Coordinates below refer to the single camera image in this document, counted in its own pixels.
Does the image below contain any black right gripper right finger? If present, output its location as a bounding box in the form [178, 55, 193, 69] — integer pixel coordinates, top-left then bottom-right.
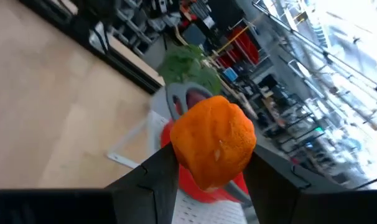
[242, 144, 347, 224]

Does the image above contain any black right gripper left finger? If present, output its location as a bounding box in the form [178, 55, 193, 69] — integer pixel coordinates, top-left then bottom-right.
[104, 142, 180, 224]

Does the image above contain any red grey collapsible colander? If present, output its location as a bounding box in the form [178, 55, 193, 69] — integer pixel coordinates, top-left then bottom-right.
[159, 82, 253, 207]

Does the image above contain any orange mandarin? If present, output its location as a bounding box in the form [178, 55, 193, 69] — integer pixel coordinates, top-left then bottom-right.
[169, 95, 257, 192]

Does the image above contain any white perforated metal riser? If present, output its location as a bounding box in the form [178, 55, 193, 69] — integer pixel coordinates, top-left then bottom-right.
[106, 109, 249, 224]

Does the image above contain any blue box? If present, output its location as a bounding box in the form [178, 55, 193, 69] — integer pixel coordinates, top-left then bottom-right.
[222, 67, 238, 82]

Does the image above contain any potted green leafy plant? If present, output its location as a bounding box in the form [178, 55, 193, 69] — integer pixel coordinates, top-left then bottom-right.
[157, 44, 223, 96]

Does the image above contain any red storage rack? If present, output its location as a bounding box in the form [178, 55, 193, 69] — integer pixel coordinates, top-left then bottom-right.
[219, 26, 260, 68]

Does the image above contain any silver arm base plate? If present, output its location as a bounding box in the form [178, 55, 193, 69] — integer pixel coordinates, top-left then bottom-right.
[88, 21, 111, 56]

